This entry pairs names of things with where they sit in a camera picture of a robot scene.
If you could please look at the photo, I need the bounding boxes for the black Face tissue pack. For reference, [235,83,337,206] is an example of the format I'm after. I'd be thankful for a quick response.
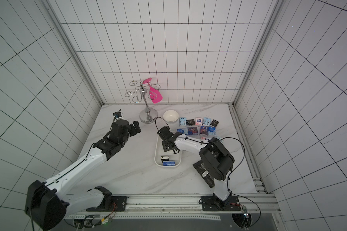
[210,119,219,128]

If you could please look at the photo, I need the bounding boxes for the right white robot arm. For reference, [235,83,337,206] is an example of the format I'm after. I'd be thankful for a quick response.
[157,126,238,211]

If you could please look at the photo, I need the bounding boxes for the small black tissue pack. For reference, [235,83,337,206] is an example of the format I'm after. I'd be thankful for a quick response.
[187,119,196,126]

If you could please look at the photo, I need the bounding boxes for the black packaged item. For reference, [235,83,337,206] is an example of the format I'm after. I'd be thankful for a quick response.
[193,160,215,188]

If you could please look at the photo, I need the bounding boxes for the light blue tissue pack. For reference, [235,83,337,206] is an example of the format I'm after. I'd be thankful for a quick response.
[179,117,187,127]

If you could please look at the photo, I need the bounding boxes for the chrome hook stand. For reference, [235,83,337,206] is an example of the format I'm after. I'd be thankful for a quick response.
[124,80,158,124]

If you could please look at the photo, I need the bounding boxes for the blue red tissue pack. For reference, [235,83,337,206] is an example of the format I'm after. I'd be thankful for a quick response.
[187,127,198,135]

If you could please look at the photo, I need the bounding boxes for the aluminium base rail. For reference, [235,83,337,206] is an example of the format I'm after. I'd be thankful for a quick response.
[65,194,281,222]

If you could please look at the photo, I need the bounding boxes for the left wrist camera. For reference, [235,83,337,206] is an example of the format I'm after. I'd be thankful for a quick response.
[113,111,122,119]

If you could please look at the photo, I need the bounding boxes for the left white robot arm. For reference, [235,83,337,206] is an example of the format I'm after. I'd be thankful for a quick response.
[25,119,141,231]

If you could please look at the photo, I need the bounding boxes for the white storage box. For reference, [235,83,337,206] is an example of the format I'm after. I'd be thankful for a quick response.
[154,136,182,168]

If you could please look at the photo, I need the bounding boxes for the white ceramic bowl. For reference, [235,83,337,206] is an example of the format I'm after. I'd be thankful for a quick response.
[163,110,179,123]

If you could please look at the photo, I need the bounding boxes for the blue orange tissue pack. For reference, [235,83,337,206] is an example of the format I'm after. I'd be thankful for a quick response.
[199,126,208,136]

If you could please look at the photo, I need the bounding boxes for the pink Tempo side pack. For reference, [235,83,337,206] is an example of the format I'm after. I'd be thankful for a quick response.
[195,117,203,126]

